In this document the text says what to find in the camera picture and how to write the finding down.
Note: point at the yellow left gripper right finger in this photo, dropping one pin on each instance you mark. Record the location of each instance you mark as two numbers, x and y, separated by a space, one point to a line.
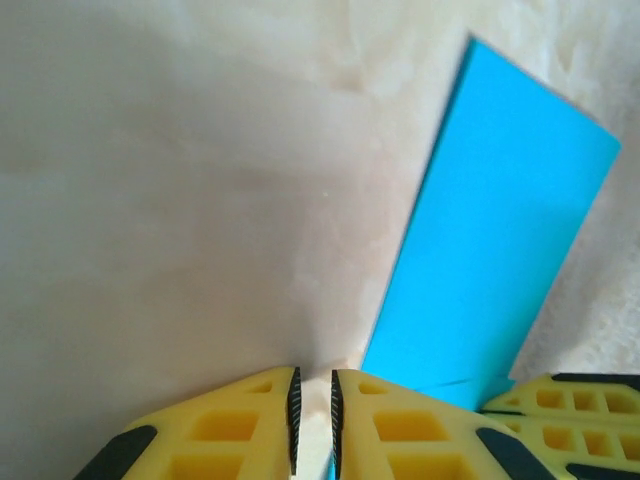
410 440

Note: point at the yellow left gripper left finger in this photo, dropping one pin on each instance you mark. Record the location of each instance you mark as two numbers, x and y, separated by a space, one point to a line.
220 430

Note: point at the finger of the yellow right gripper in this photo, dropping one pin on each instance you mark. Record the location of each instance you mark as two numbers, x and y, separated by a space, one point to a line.
575 400
590 445

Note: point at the blue paper sheet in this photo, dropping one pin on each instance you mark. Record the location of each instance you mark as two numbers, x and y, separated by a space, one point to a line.
500 225

